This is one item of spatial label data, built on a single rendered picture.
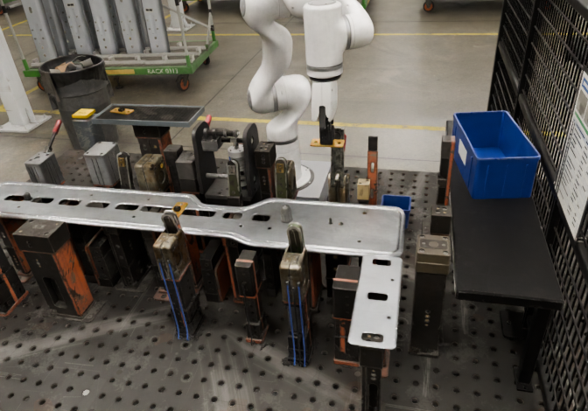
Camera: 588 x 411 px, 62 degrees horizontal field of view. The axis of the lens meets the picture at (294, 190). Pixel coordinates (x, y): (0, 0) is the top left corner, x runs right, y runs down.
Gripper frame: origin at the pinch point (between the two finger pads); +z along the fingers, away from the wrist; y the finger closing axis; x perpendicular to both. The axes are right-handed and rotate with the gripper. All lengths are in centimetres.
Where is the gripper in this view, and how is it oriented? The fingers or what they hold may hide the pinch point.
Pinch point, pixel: (326, 134)
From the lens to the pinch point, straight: 124.3
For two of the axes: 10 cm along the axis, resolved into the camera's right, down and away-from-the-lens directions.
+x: 9.7, 0.6, -2.3
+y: -2.3, 5.4, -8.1
